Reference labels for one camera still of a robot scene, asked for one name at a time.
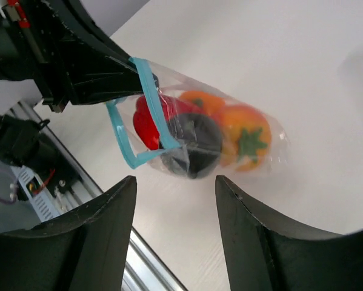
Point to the red fake pepper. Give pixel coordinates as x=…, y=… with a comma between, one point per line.
x=143, y=122

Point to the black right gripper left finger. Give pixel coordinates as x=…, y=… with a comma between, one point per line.
x=83, y=249

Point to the black fake food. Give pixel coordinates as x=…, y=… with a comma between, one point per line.
x=201, y=146

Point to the orange fake fruit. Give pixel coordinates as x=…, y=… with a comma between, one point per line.
x=208, y=103

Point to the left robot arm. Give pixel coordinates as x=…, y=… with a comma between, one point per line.
x=24, y=144

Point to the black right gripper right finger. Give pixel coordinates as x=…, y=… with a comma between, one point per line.
x=266, y=250

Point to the clear zip top bag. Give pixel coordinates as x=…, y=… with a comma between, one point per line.
x=157, y=80

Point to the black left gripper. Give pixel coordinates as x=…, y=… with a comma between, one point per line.
x=53, y=51

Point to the yellow fake bell pepper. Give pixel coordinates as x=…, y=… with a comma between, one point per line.
x=246, y=137

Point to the white slotted cable duct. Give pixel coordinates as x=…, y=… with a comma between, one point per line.
x=42, y=202

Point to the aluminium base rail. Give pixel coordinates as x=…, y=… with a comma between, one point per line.
x=143, y=269

